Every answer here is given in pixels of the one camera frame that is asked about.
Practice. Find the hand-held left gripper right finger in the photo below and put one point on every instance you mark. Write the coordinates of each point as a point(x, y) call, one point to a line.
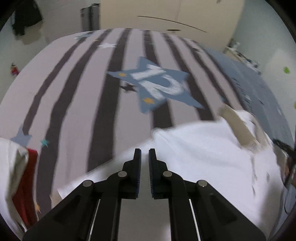
point(152, 173)

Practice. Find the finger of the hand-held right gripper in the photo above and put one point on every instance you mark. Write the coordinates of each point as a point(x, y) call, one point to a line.
point(283, 146)

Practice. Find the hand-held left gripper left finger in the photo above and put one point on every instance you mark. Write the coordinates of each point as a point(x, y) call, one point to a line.
point(138, 171)

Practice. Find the white shirt with beige trim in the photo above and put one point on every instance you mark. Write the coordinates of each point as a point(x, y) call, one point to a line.
point(196, 150)

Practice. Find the white headboard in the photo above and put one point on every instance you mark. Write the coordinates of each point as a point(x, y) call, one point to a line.
point(277, 81)

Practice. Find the green apple sticker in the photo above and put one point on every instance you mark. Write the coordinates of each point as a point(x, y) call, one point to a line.
point(286, 69)

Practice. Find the bed with striped star sheet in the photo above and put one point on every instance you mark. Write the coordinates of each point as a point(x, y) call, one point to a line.
point(92, 92)

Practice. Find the white nightstand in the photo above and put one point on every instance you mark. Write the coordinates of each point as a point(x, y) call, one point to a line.
point(230, 49)

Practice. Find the folded red garment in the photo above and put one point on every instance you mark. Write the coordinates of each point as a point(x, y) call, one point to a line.
point(26, 185)

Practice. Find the folded white garment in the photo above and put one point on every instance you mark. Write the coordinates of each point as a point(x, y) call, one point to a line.
point(10, 166)

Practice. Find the red fire extinguisher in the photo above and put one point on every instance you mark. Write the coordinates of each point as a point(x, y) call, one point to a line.
point(14, 70)

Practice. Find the dark grey ribbed suitcase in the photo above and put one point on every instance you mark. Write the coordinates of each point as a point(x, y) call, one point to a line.
point(90, 18)

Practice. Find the cream four-door wardrobe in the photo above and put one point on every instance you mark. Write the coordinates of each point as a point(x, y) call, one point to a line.
point(161, 9)

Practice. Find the black jacket with white stripes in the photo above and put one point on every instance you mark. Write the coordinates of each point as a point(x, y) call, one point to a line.
point(25, 16)

